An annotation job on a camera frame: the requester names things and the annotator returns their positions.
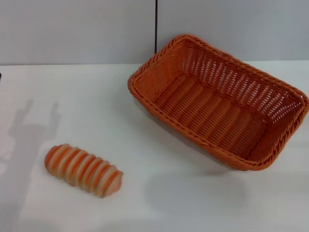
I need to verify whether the black vertical wall strip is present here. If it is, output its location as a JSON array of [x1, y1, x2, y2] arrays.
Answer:
[[154, 0, 159, 55]]

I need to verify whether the orange woven plastic basket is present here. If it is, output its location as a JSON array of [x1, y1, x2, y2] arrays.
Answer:
[[127, 34, 309, 172]]

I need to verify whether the orange striped bread roll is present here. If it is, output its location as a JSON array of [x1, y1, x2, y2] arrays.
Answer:
[[44, 143, 124, 199]]

